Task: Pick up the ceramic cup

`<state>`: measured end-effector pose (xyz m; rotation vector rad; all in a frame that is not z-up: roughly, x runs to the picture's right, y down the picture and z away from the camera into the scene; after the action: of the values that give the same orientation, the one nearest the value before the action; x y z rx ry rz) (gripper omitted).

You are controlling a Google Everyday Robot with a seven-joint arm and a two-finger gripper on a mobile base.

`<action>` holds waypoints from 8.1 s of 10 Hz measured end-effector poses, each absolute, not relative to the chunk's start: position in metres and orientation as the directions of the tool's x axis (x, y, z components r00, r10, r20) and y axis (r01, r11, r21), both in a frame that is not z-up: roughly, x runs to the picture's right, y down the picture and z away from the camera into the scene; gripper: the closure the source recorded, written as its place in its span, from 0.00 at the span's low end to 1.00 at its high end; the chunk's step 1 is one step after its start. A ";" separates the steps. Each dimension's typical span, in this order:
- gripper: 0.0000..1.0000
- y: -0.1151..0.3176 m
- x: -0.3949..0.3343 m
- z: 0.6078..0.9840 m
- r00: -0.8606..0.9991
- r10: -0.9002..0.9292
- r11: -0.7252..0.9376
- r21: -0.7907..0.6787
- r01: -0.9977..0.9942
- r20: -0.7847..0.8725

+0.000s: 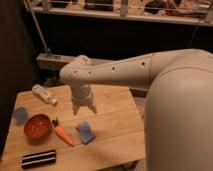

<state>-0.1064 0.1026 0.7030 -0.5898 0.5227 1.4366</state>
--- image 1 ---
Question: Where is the metal diagonal rod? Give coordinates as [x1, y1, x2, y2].
[25, 0, 51, 57]

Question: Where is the orange toy carrot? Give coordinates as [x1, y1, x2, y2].
[52, 119, 74, 146]

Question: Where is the white plastic bottle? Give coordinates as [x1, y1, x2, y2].
[32, 84, 57, 106]

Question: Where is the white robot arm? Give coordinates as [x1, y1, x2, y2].
[60, 49, 213, 171]

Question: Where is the black white striped box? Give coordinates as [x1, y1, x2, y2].
[21, 150, 56, 169]

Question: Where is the blue ceramic cup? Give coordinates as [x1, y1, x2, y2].
[12, 107, 28, 123]

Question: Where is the wooden upper shelf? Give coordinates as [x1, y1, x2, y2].
[23, 0, 213, 27]

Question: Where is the red bowl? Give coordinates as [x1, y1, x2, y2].
[24, 114, 52, 140]

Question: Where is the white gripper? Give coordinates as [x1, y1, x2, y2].
[71, 85, 97, 115]

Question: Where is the blue sponge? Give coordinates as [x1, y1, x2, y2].
[76, 121, 96, 144]

